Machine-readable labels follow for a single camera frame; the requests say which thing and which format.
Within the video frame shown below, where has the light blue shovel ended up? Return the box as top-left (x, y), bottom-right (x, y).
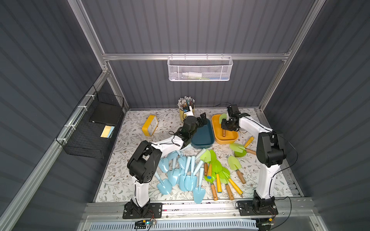
top-left (167, 157), bottom-right (180, 187)
top-left (193, 167), bottom-right (206, 204)
top-left (184, 156), bottom-right (197, 191)
top-left (155, 171), bottom-right (172, 195)

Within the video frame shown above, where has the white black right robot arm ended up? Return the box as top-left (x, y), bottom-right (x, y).
top-left (221, 105), bottom-right (286, 214)

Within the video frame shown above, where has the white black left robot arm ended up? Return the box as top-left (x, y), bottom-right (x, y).
top-left (127, 111), bottom-right (208, 210)

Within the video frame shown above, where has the yellow storage box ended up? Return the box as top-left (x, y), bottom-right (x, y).
top-left (212, 114), bottom-right (239, 144)

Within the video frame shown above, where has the teal storage box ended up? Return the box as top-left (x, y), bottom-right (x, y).
top-left (191, 119), bottom-right (215, 149)

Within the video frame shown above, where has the yellow pencil cup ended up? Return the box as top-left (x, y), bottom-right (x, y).
top-left (179, 107), bottom-right (190, 122)

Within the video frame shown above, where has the bundle of colored pencils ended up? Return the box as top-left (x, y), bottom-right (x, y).
top-left (177, 96), bottom-right (195, 112)

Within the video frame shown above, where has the white bottle in mesh basket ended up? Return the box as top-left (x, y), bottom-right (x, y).
top-left (182, 72), bottom-right (202, 79)

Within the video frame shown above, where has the light blue shovel front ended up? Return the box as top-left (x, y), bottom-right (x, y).
top-left (193, 167), bottom-right (206, 204)

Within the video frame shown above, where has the yellow sticky note pad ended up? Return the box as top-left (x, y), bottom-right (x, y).
top-left (100, 126), bottom-right (115, 139)

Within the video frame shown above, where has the black notebook in basket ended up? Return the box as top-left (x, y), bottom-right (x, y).
top-left (89, 103), bottom-right (123, 126)

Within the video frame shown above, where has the small green circuit board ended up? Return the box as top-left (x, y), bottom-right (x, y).
top-left (134, 219), bottom-right (157, 230)

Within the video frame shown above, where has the white mesh wall basket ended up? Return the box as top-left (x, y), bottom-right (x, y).
top-left (167, 55), bottom-right (233, 82)

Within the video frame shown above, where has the green shovel brown handle front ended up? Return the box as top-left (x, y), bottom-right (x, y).
top-left (204, 172), bottom-right (218, 201)

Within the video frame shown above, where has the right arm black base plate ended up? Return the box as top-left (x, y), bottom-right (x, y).
top-left (236, 197), bottom-right (278, 217)

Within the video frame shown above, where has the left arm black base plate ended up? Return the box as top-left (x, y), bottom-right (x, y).
top-left (122, 200), bottom-right (163, 219)

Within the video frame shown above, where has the black wire wall basket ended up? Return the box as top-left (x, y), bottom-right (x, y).
top-left (56, 88), bottom-right (124, 159)

